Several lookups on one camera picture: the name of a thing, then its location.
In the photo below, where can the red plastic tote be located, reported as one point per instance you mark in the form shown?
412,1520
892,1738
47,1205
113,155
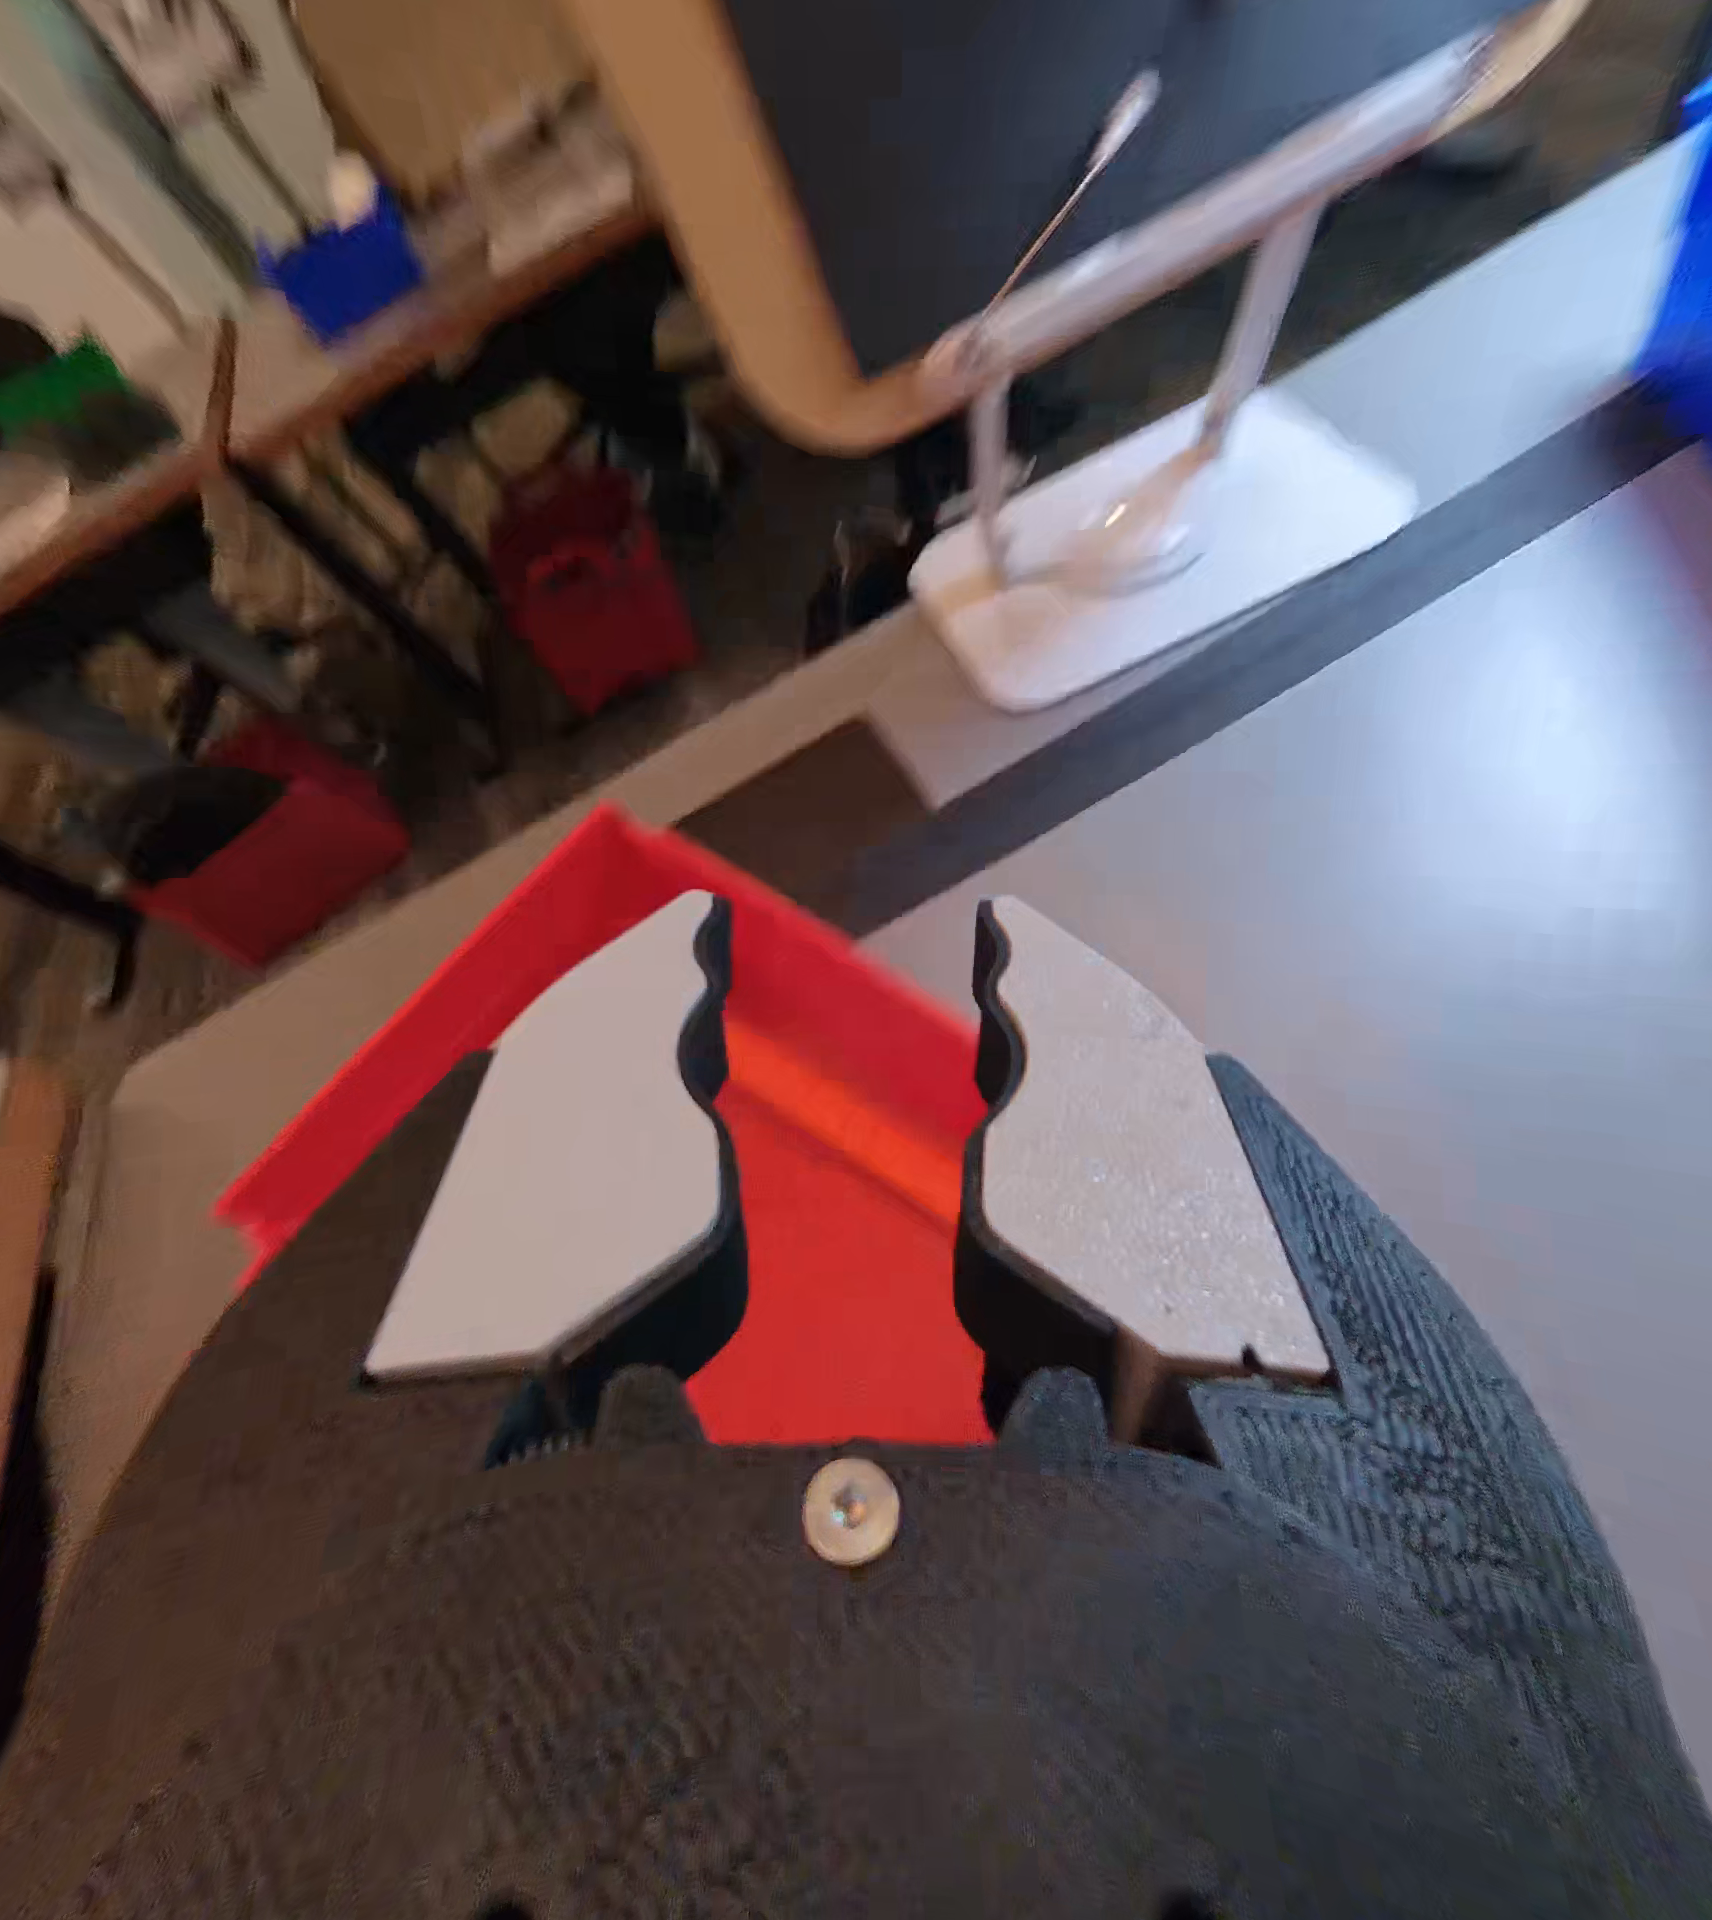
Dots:
286,855

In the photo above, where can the red storage bin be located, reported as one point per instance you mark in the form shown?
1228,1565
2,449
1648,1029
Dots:
840,1230

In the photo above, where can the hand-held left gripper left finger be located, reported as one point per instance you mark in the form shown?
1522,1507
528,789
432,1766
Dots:
571,1201

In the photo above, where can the red floor basket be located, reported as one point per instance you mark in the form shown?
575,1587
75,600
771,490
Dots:
595,600

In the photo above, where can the green storage bin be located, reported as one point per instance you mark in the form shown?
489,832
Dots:
47,391

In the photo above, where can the black board book stand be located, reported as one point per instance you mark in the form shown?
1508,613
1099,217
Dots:
946,150

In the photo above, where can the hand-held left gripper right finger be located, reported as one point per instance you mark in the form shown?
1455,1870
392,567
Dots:
1141,1201

